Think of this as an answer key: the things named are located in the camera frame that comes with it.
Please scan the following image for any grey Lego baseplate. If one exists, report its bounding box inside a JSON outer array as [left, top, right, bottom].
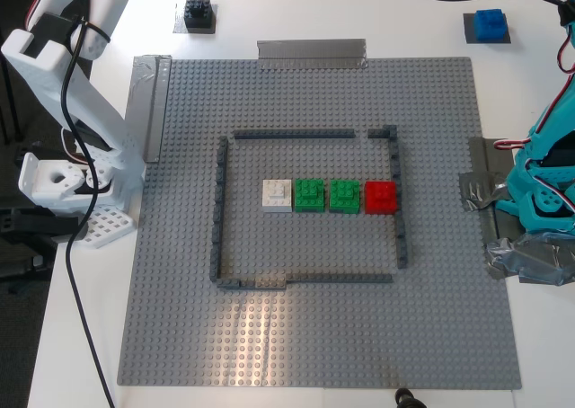
[[116, 56, 523, 390]]

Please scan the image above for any small black knob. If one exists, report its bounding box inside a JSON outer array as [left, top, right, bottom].
[[394, 387, 428, 408]]

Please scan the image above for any black Lego cube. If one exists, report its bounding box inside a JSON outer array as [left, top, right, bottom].
[[184, 0, 215, 28]]

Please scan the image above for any red Lego cube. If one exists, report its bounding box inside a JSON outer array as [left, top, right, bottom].
[[364, 181, 400, 215]]

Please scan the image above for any long grey duct tape strip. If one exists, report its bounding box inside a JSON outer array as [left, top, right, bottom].
[[123, 55, 174, 164]]

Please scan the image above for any flat grey duct tape strip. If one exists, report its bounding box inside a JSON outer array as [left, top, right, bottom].
[[468, 137, 516, 244]]

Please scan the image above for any black cable of white arm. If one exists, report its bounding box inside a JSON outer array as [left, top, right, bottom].
[[60, 0, 118, 408]]

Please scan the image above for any dark grey brick strip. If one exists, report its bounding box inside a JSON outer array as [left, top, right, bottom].
[[217, 277, 288, 291]]

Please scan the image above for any white arm base mount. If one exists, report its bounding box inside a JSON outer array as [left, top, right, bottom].
[[17, 151, 136, 250]]

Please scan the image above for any ribbed grey tape strip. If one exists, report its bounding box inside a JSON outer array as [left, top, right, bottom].
[[256, 38, 369, 71]]

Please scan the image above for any white Lego cube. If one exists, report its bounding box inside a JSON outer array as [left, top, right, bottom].
[[261, 178, 293, 214]]

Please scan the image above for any green Lego cube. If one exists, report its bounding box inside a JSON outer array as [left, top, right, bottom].
[[329, 178, 362, 215], [294, 178, 327, 214]]

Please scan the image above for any crumpled grey tape wad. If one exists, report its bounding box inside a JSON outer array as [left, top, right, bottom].
[[483, 231, 575, 288]]

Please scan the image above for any black table clamp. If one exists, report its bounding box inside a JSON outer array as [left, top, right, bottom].
[[0, 208, 81, 241]]

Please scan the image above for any dark grey square patch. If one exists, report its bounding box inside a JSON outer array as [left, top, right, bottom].
[[463, 12, 512, 45], [172, 4, 219, 35]]

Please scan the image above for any blue Lego cube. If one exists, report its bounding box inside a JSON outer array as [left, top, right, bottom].
[[474, 8, 509, 43]]

